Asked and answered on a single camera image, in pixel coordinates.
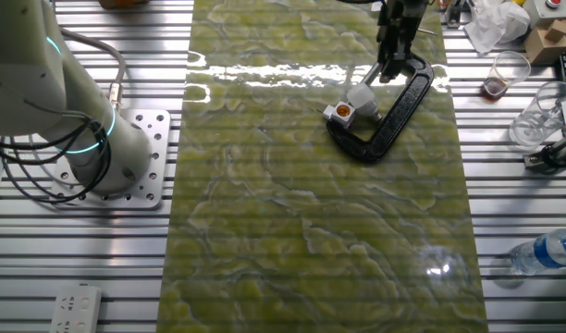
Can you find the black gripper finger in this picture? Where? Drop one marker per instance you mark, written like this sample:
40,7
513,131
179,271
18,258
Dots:
397,69
385,62

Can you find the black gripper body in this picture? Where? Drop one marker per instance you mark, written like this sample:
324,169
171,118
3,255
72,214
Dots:
401,28

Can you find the white light bulb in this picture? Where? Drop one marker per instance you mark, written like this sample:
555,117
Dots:
362,99

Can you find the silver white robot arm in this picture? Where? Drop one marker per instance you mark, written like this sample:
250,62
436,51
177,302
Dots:
56,92

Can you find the black C-clamp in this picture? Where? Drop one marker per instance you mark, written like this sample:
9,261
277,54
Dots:
394,125

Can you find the crumpled white tissue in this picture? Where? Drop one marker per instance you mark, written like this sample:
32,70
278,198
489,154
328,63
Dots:
495,20

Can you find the plastic cup with brown liquid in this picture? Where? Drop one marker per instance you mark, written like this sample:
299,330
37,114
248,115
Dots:
505,76

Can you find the small cardboard box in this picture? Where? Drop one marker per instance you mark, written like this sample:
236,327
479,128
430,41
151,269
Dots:
544,48

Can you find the grey emergency stop box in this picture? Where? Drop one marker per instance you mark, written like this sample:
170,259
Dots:
546,11

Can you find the clear plastic cup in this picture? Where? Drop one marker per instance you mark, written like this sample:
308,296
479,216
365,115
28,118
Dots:
539,115

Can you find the small wooden block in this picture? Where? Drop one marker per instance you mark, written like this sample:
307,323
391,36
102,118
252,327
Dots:
558,30

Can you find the green marble pattern mat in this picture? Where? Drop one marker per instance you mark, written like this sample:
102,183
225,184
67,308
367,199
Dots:
311,208

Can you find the clear water bottle blue cap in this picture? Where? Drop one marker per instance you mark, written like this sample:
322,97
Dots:
546,252

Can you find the white power strip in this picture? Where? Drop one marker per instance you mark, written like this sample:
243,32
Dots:
75,309

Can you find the silver camera with black mount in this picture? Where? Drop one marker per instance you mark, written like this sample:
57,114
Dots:
549,157

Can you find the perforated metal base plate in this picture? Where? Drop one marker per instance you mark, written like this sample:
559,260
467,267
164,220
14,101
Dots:
149,152

